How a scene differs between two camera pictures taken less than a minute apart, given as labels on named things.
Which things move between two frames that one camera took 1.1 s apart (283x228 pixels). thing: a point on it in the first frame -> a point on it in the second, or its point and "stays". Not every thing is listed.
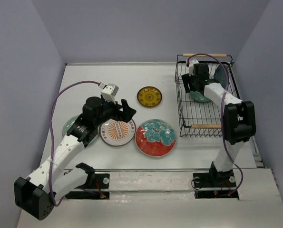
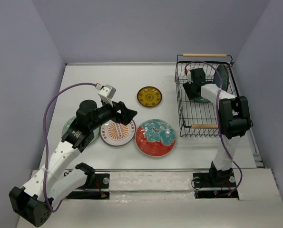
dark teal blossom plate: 220,76 stays
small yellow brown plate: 149,96 stays
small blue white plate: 198,97 stays
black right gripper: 187,80 -> 188,87
